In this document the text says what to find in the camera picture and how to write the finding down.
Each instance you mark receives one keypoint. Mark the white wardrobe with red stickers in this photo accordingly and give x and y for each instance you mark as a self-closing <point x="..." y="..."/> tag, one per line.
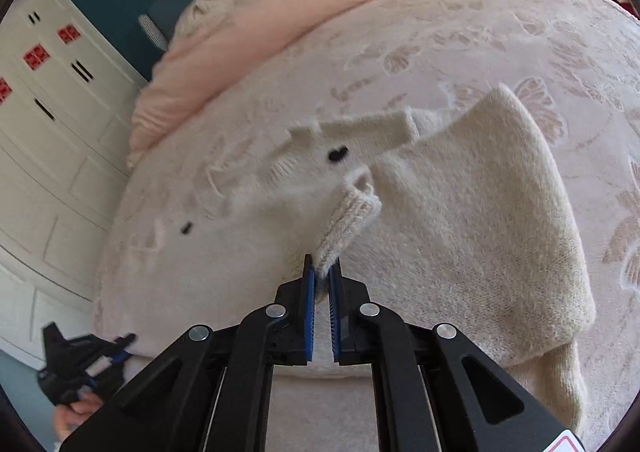
<point x="67" y="97"/>

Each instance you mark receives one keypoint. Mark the cream sweater with black hearts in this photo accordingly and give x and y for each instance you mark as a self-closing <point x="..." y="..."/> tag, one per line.
<point x="463" y="221"/>

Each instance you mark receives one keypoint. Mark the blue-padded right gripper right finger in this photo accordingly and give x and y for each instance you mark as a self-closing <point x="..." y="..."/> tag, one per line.
<point x="349" y="340"/>

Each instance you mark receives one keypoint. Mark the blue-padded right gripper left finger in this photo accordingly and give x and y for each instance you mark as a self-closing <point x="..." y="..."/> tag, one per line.
<point x="293" y="342"/>

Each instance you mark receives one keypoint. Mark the peach pink duvet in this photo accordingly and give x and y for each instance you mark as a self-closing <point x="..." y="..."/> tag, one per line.
<point x="196" y="69"/>

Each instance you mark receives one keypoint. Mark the person's left hand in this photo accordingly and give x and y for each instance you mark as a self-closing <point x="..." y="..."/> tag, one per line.
<point x="67" y="418"/>

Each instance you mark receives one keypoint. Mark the pink floral bedspread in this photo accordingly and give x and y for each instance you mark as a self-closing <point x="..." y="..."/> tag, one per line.
<point x="574" y="64"/>

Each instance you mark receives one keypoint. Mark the cream knitted garment at headboard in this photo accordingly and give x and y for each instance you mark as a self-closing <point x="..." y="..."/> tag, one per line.
<point x="203" y="13"/>

